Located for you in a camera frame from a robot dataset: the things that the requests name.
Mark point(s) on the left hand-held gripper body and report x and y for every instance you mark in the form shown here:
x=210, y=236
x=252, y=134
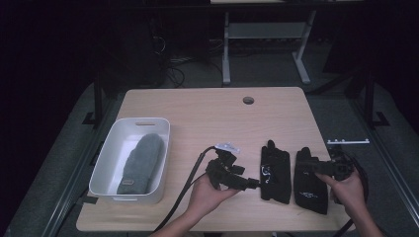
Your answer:
x=224, y=174

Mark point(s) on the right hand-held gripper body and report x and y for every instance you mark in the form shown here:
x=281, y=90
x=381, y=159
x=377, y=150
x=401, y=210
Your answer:
x=341, y=166

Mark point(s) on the black glove with white print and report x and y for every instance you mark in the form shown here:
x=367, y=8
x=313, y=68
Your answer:
x=275, y=174
x=309, y=194

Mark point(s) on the grey knit mitten with patch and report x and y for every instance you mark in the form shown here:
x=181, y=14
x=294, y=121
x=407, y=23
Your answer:
x=141, y=164

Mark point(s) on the white plastic bin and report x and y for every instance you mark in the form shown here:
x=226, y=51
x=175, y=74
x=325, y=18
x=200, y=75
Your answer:
x=115, y=154

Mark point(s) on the person's right hand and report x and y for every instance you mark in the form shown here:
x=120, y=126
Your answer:
x=351, y=192

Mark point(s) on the person's left hand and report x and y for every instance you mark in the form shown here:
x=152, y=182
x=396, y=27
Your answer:
x=206, y=197

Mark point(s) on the black metal stand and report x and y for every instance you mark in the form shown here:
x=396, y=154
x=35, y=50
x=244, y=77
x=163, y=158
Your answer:
x=370, y=98
x=98, y=98

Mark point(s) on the black tape strip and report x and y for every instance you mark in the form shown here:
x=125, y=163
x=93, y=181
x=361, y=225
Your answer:
x=89, y=199

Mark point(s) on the white metal table frame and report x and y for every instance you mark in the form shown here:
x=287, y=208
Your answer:
x=263, y=31

